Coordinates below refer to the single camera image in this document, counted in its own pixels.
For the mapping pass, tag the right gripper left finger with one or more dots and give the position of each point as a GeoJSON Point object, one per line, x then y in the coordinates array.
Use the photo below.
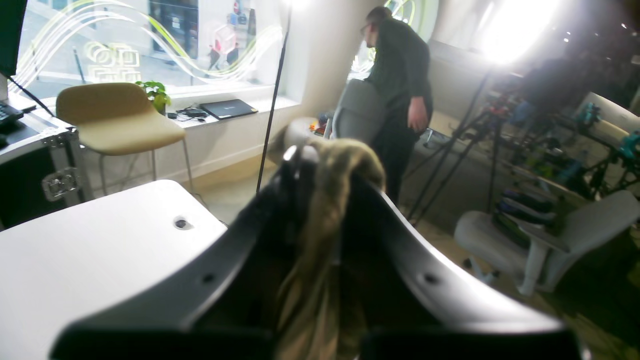
{"type": "Point", "coordinates": [221, 305]}

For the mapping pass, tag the black laptop on sill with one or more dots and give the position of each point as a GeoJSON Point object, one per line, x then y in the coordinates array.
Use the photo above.
{"type": "Point", "coordinates": [228, 109]}

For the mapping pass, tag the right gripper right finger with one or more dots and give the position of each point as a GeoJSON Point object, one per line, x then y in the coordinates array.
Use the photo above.
{"type": "Point", "coordinates": [419, 305]}

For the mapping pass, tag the black flight case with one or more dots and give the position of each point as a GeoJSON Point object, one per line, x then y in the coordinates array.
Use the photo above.
{"type": "Point", "coordinates": [42, 169]}

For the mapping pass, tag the black thin pole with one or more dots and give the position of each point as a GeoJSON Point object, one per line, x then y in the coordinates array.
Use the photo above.
{"type": "Point", "coordinates": [275, 93]}

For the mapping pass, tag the small green potted plant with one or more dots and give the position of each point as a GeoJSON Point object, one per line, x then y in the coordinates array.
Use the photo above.
{"type": "Point", "coordinates": [156, 93]}

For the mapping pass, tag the camouflage brown green T-shirt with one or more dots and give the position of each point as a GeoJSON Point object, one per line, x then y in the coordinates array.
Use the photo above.
{"type": "Point", "coordinates": [318, 316]}

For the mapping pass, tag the person in dark clothes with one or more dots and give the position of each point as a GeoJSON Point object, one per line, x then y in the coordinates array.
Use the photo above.
{"type": "Point", "coordinates": [400, 75]}

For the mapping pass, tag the right chrome table grommet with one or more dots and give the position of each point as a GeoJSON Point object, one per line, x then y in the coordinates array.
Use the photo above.
{"type": "Point", "coordinates": [183, 224]}

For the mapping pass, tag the tan bar stool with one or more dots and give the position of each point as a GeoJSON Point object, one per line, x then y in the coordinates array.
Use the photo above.
{"type": "Point", "coordinates": [117, 119]}

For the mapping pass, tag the grey office chair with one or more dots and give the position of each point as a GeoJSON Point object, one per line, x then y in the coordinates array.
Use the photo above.
{"type": "Point", "coordinates": [359, 115]}

